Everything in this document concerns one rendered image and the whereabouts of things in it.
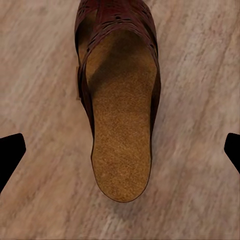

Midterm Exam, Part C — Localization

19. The sandal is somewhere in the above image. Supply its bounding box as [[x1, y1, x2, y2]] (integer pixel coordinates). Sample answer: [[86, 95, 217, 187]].
[[74, 0, 161, 203]]

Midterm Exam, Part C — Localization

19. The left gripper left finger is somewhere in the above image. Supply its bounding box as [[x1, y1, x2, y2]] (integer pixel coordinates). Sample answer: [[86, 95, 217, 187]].
[[0, 133, 26, 193]]

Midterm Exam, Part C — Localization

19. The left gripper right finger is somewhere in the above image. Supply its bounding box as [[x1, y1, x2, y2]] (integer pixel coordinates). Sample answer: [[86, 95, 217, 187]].
[[224, 132, 240, 173]]

